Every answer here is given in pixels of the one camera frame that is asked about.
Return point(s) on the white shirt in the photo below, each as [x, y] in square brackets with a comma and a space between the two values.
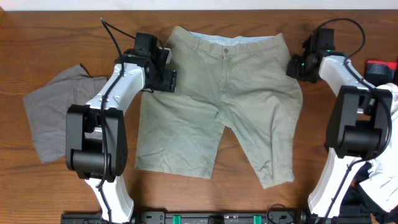
[380, 179]

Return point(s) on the folded grey shorts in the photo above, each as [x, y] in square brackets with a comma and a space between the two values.
[46, 108]

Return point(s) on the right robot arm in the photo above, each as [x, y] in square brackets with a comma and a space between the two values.
[360, 125]

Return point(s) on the black garment with red band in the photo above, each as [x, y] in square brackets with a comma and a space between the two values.
[378, 73]

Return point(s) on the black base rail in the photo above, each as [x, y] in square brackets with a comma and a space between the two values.
[275, 216]

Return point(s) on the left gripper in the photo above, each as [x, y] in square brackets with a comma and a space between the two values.
[169, 81]

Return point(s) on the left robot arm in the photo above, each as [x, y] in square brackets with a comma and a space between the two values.
[96, 139]

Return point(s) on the khaki shorts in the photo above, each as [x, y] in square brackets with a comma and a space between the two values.
[239, 83]

